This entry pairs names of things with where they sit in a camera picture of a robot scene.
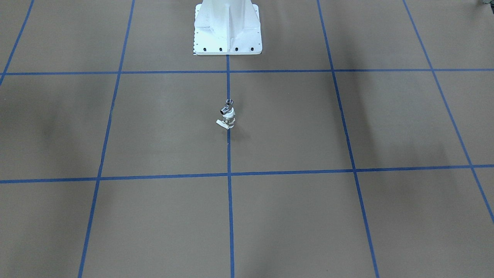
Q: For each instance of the chrome tee pipe fitting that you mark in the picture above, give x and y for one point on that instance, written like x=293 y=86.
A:
x=228 y=108

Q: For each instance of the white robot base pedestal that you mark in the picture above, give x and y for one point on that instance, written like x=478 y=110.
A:
x=227 y=27

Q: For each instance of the PPR valve with metal handle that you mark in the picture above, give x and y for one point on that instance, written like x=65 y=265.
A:
x=228 y=121

